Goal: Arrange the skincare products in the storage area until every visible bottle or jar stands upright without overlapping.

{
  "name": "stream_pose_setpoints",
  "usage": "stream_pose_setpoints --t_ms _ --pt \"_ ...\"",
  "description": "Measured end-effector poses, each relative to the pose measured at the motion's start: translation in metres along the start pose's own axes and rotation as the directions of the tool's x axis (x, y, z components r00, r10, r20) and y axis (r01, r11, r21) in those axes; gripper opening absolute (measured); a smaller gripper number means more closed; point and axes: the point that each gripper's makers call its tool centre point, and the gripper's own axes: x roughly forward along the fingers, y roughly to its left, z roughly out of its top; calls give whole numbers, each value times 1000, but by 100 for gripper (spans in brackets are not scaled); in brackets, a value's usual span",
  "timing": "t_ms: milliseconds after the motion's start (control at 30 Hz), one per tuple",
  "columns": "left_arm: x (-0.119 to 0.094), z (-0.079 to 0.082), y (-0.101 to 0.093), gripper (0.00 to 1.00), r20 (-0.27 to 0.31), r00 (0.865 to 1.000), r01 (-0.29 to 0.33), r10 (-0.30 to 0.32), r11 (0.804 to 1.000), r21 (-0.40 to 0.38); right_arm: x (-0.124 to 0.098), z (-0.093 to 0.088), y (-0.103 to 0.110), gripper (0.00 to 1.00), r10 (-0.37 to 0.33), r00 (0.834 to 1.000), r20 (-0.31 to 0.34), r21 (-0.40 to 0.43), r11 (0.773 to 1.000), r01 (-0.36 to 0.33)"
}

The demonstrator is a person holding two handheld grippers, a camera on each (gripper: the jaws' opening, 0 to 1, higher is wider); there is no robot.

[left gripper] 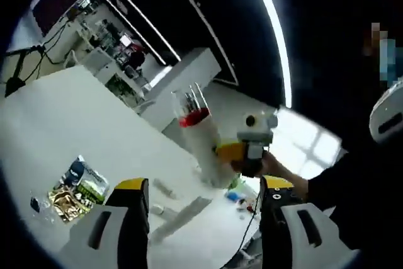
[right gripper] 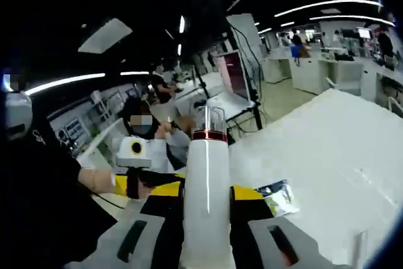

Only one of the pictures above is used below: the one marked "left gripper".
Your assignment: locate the small white skincare bottle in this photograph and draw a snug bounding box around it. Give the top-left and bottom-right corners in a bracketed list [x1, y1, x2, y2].
[150, 203, 166, 217]
[152, 178, 179, 200]

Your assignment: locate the blue packet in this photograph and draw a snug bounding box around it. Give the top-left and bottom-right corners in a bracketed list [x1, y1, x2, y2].
[225, 190, 243, 203]

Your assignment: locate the long ceiling light strip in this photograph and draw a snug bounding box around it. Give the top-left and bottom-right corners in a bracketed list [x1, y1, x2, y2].
[246, 0, 293, 110]

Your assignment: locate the gold sachet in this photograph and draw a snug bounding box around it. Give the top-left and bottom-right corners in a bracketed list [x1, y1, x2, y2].
[47, 186, 93, 224]

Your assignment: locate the silver sachet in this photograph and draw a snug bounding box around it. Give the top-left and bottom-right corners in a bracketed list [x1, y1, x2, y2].
[60, 154, 108, 188]

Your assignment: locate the black cable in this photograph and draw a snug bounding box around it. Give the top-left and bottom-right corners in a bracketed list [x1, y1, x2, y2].
[237, 183, 263, 255]

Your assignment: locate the person's right hand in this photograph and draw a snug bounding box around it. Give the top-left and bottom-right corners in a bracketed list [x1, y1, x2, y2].
[259, 151, 309, 190]

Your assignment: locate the green sachet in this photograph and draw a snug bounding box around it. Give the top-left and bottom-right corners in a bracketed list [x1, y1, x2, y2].
[75, 176, 110, 206]

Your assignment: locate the large display screen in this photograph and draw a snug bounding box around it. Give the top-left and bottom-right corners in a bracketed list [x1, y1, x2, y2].
[31, 0, 105, 37]

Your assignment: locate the white worn device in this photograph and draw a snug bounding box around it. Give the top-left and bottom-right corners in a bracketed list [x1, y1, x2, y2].
[369, 81, 403, 144]

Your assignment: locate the red-collared white skincare bottle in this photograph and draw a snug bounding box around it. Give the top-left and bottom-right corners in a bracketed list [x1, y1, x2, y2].
[171, 82, 236, 190]

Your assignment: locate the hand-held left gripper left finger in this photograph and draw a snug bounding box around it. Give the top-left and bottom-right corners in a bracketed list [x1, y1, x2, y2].
[58, 178, 150, 269]

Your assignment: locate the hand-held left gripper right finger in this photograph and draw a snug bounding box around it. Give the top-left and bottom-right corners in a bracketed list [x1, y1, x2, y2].
[258, 175, 360, 269]

